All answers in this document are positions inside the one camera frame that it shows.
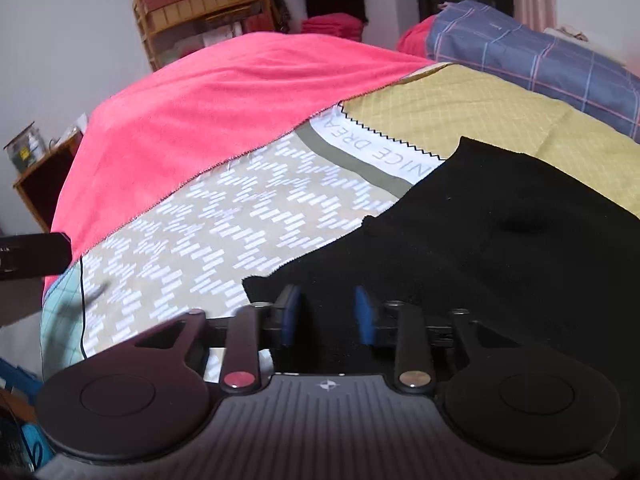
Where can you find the pink fleece blanket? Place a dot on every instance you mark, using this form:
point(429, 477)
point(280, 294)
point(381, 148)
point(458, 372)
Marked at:
point(214, 105)

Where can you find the red pillow behind duvet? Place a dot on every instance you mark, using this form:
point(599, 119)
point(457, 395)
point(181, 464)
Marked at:
point(413, 41)

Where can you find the wooden plant shelf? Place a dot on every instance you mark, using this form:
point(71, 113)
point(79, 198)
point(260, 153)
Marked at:
point(159, 21)

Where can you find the black knit pants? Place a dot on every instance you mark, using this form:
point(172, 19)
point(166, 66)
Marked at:
point(501, 234)

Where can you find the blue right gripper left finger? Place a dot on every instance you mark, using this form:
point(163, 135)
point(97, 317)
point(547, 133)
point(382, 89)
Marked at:
point(285, 306)

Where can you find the blue plaid folded duvet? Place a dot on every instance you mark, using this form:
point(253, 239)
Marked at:
point(476, 35)

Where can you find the red clothes pile background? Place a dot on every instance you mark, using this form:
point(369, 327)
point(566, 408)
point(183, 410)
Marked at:
point(339, 25)

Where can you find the glass jar on table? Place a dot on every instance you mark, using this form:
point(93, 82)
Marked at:
point(26, 149)

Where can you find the yellow quilted blanket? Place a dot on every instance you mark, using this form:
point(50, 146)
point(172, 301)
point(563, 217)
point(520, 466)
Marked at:
point(434, 107)

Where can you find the patterned white bed sheet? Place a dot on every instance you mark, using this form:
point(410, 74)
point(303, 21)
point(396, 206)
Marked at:
point(245, 217)

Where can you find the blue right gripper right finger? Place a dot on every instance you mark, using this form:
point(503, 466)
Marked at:
point(366, 314)

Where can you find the dark wooden side table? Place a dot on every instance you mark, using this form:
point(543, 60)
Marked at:
point(41, 184)

